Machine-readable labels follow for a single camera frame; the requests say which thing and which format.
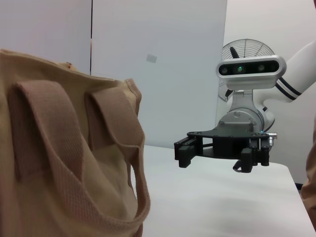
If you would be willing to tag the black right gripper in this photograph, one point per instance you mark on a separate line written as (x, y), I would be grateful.
(222, 145)

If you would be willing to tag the khaki canvas food bag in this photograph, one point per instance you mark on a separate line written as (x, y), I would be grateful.
(49, 148)

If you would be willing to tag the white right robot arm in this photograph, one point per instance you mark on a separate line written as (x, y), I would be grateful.
(301, 71)

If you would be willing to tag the person in brown clothing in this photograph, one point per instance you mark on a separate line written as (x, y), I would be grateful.
(310, 192)

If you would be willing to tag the small tape patch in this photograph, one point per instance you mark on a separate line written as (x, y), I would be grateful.
(151, 58)

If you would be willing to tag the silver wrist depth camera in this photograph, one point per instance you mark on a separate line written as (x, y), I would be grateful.
(249, 71)

